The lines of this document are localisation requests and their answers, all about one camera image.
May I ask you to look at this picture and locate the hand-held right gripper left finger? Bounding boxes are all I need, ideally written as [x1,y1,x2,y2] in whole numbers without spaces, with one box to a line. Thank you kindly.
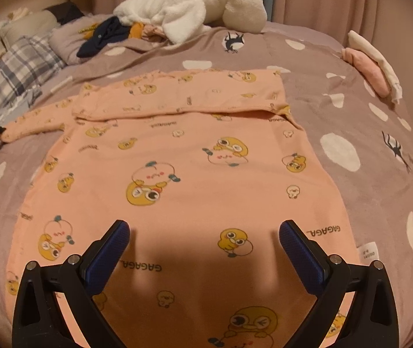
[12,220,131,348]

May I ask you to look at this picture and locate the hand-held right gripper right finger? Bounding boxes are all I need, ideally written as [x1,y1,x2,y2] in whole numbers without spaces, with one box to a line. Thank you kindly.
[279,220,400,348]

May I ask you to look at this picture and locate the pink duck print shirt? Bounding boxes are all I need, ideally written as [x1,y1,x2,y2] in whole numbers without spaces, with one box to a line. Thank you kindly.
[1,68,370,348]

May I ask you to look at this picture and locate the light blue cloth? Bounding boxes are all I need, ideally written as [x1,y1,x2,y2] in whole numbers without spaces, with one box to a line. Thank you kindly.
[20,86,46,111]

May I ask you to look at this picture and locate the plaid pillow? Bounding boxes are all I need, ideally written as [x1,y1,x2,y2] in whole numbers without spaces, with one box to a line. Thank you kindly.
[0,36,67,117]

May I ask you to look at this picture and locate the beige pillow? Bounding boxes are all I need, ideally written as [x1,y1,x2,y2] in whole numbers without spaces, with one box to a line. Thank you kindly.
[0,9,62,49]

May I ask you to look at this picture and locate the mauve pillow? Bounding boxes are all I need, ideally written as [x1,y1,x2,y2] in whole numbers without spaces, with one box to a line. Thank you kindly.
[49,20,100,64]

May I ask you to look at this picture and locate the navy garment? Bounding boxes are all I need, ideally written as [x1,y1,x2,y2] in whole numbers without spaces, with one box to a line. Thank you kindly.
[77,17,134,59]

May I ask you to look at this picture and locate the mauve polka dot blanket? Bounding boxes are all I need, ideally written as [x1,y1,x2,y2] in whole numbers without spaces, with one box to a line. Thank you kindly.
[0,18,413,348]

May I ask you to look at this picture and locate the orange garment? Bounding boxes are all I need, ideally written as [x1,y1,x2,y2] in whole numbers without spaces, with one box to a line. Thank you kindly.
[130,22,146,40]

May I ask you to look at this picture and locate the light pink garment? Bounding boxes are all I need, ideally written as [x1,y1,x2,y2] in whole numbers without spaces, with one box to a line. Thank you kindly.
[142,25,169,42]

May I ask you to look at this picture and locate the folded pink cloth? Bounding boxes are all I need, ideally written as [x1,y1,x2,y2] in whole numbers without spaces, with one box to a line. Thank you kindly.
[342,47,392,98]

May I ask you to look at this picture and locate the folded white cloth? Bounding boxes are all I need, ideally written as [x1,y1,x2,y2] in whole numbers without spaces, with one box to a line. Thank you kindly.
[347,30,403,105]

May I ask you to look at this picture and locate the white fluffy blanket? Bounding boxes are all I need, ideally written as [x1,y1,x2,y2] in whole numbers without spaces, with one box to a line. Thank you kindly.
[114,0,268,44]

